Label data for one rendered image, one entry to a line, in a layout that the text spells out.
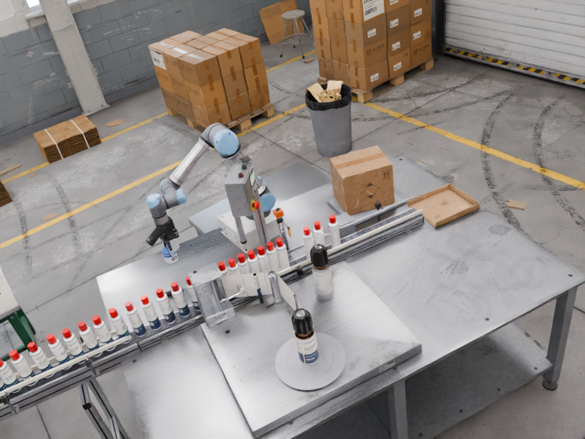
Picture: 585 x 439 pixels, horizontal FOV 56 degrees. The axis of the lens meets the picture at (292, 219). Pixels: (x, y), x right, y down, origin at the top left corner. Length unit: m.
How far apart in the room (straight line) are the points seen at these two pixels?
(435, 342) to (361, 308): 0.37
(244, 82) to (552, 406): 4.40
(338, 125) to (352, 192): 2.22
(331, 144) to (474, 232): 2.58
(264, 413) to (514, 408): 1.57
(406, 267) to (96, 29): 5.88
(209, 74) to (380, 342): 4.10
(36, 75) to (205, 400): 5.89
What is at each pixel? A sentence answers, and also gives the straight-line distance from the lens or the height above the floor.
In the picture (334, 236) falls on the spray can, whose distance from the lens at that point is 2.92.
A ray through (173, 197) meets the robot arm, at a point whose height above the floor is 1.32.
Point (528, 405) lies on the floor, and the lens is 3.45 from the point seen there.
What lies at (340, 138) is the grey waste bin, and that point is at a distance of 5.41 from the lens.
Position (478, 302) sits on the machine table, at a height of 0.83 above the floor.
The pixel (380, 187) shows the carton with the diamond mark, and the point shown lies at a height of 0.99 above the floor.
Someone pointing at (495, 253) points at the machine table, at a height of 0.83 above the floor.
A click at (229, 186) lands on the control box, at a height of 1.46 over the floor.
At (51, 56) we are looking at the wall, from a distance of 7.78.
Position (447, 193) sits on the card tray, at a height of 0.83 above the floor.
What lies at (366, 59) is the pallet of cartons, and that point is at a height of 0.50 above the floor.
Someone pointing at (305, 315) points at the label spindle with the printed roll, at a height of 1.18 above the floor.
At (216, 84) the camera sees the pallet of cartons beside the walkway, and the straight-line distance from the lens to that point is 6.07.
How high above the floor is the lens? 2.78
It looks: 36 degrees down
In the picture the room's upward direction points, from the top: 11 degrees counter-clockwise
